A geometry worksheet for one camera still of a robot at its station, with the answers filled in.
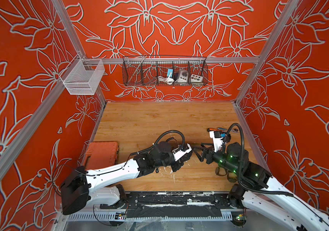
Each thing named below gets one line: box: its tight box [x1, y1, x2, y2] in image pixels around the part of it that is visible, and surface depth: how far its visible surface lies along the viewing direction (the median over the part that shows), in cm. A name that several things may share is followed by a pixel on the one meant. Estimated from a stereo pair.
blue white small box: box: [166, 68, 174, 78], surface depth 85 cm
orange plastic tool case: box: [84, 141, 119, 171], surface depth 89 cm
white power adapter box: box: [177, 69, 189, 83], surface depth 93 cm
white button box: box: [190, 73, 204, 87], surface depth 96 cm
